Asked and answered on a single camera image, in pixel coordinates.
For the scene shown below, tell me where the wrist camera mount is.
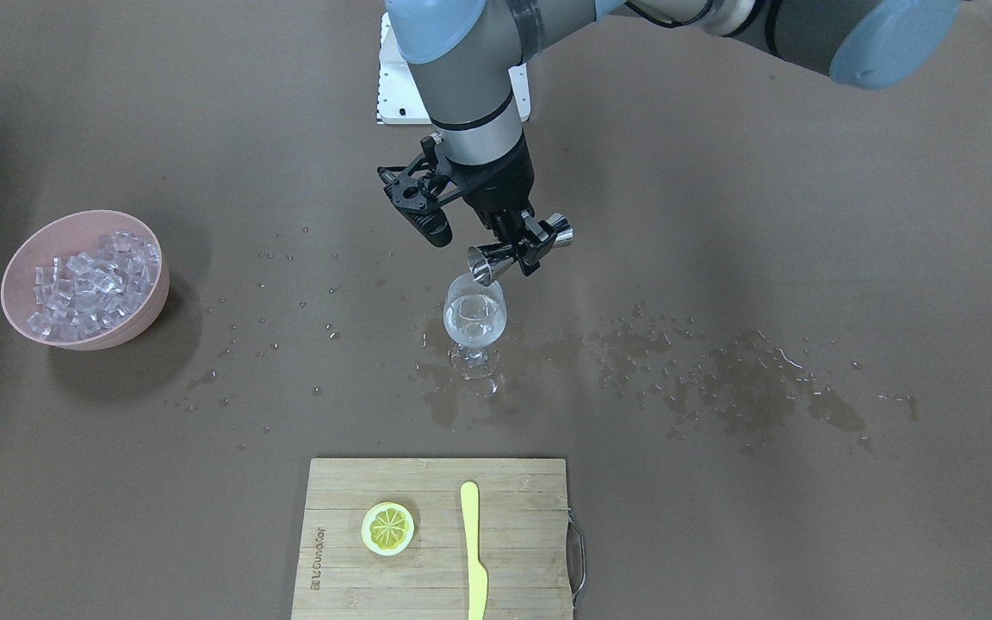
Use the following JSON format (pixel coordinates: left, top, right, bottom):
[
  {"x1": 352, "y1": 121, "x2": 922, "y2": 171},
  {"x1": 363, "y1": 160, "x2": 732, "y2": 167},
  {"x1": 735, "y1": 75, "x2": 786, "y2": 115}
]
[{"x1": 375, "y1": 134, "x2": 453, "y2": 248}]

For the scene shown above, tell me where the wine glass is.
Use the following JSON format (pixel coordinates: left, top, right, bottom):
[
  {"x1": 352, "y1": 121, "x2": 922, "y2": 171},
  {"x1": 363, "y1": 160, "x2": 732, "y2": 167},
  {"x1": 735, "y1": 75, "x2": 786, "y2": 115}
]
[{"x1": 443, "y1": 274, "x2": 507, "y2": 380}]

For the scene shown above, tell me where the yellow plastic knife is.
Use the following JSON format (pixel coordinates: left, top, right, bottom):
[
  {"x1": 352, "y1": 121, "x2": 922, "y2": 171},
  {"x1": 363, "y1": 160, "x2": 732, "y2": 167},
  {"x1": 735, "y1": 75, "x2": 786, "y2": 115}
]
[{"x1": 460, "y1": 481, "x2": 489, "y2": 619}]

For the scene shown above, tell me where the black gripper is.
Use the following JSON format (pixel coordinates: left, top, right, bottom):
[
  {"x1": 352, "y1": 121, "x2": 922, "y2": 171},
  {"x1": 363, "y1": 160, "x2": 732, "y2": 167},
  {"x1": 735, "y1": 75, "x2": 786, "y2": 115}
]
[{"x1": 460, "y1": 136, "x2": 559, "y2": 277}]

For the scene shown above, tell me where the wooden cutting board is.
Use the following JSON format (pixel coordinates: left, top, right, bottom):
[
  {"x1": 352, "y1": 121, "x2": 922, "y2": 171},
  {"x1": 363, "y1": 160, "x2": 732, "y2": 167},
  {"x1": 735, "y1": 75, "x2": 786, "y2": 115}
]
[{"x1": 290, "y1": 456, "x2": 583, "y2": 619}]

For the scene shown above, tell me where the yellow lemon slice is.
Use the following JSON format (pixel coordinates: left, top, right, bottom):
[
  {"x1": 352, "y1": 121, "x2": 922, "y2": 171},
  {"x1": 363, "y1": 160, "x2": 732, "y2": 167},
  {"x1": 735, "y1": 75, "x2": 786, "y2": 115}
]
[{"x1": 361, "y1": 502, "x2": 416, "y2": 557}]

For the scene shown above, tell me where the pink bowl of ice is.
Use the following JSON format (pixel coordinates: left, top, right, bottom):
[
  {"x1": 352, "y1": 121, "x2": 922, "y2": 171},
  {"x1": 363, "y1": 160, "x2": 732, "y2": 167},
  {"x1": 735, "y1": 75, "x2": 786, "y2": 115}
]
[{"x1": 0, "y1": 209, "x2": 170, "y2": 350}]

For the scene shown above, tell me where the steel jigger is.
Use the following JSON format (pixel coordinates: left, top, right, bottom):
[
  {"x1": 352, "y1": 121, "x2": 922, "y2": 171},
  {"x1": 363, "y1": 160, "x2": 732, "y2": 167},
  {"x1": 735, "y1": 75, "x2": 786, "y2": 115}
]
[{"x1": 466, "y1": 211, "x2": 574, "y2": 287}]

